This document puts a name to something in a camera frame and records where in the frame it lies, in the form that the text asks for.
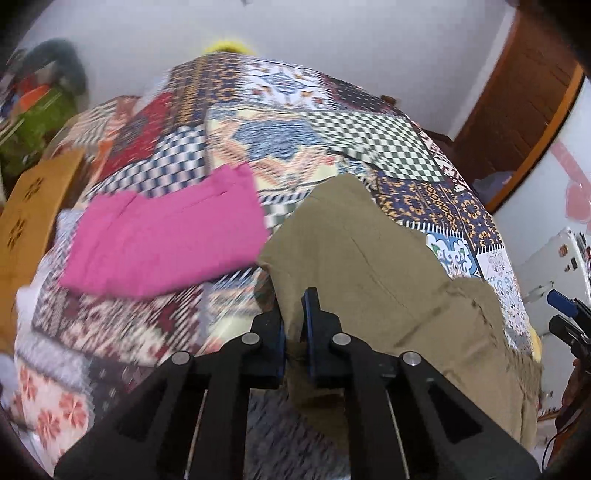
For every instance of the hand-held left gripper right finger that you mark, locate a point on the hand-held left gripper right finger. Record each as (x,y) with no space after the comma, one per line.
(310,323)

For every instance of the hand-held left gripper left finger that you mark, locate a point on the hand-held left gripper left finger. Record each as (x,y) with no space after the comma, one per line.
(278,344)

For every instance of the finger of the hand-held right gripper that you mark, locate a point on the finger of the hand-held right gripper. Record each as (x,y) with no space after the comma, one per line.
(568,332)
(561,301)

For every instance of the khaki pants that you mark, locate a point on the khaki pants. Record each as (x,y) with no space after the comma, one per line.
(378,277)

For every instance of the pink pants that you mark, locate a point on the pink pants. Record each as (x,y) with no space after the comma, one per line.
(171,235)

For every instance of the grey purple cloth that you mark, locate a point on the grey purple cloth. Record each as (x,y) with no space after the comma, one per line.
(494,182)

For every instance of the patchwork printed blanket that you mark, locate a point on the patchwork printed blanket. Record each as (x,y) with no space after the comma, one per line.
(277,134)

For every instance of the brown wooden door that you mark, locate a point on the brown wooden door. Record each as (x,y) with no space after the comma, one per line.
(521,92)

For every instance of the tan wooden board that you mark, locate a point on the tan wooden board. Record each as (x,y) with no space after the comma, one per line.
(32,217)

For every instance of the yellow round object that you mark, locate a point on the yellow round object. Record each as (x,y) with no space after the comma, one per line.
(228,46)

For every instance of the orange box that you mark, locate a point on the orange box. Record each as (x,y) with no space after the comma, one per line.
(36,94)

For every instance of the pink wall sticker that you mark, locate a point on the pink wall sticker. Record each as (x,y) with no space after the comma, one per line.
(575,184)

